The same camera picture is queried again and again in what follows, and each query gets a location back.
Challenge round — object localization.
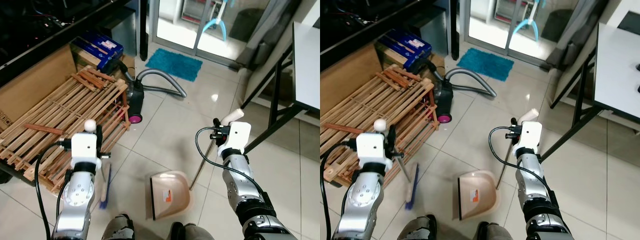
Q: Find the robot right leg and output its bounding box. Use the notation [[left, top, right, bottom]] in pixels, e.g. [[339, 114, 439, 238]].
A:
[[169, 221, 217, 240], [475, 221, 517, 240]]

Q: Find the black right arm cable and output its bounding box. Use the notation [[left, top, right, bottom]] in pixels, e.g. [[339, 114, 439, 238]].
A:
[[488, 125, 552, 193], [194, 126, 267, 202]]

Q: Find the teal shaggy floor mat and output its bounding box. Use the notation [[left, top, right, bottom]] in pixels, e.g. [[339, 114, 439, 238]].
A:
[[145, 48, 204, 83], [456, 47, 515, 83]]

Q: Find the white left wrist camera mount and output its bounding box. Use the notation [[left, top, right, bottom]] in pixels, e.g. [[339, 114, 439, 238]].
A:
[[70, 132, 103, 169], [356, 131, 393, 170]]

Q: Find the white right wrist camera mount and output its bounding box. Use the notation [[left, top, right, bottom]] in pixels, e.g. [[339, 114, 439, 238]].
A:
[[219, 122, 252, 157], [517, 121, 544, 157]]

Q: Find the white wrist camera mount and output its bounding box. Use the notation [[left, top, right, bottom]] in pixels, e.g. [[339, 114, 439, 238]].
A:
[[356, 131, 393, 170], [517, 121, 544, 157], [70, 132, 103, 169], [219, 122, 252, 157]]

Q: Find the tan long-handled dustpan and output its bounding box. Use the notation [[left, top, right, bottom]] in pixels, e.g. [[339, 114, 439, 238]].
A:
[[457, 108, 540, 221], [148, 108, 245, 221]]

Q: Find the robot left leg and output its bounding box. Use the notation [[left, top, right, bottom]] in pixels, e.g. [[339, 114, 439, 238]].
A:
[[102, 214, 136, 240], [409, 214, 439, 240]]

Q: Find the black desk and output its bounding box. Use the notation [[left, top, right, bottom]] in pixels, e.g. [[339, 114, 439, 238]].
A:
[[0, 0, 150, 87], [320, 0, 461, 72]]

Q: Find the blue printed carton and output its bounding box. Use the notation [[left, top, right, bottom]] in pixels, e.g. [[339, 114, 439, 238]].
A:
[[74, 30, 125, 71], [377, 28, 434, 71]]

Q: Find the glass sliding door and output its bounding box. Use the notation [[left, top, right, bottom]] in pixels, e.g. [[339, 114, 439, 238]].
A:
[[149, 0, 281, 67], [459, 0, 591, 67]]

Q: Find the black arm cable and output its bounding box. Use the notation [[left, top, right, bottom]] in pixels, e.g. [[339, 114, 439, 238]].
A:
[[488, 125, 552, 193], [320, 139, 359, 240], [194, 126, 267, 202], [33, 140, 74, 240]]

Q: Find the grey vacuum hose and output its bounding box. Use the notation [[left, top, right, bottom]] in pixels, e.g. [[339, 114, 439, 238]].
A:
[[445, 67, 498, 99], [135, 68, 188, 99]]

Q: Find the black vacuum cleaner pink wheel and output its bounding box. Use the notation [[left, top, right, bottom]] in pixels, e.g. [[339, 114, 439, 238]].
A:
[[117, 60, 146, 125], [428, 60, 456, 125]]

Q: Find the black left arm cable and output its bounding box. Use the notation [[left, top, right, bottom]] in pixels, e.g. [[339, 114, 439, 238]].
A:
[[320, 139, 359, 240], [33, 140, 74, 240]]

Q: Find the wooden slatted rack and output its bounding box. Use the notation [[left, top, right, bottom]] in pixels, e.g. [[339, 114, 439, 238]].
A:
[[0, 65, 132, 194], [320, 64, 435, 189]]

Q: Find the robot leg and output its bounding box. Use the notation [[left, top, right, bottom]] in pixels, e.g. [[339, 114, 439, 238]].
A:
[[102, 214, 136, 240], [169, 221, 217, 240], [409, 214, 439, 240], [475, 221, 517, 240]]

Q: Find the white table with black legs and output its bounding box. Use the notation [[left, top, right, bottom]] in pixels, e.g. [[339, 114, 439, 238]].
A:
[[240, 21, 321, 156], [540, 22, 640, 162]]

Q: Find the large brown cardboard box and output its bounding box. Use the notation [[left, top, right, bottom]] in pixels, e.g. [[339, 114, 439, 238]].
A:
[[0, 44, 79, 135], [320, 42, 387, 127]]

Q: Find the blue broom with white knob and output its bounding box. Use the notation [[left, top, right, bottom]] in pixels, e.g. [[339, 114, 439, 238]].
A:
[[373, 119, 421, 211], [83, 119, 114, 210]]

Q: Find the grey curtain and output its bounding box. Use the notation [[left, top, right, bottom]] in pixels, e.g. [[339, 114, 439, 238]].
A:
[[546, 0, 612, 72], [236, 0, 304, 72]]

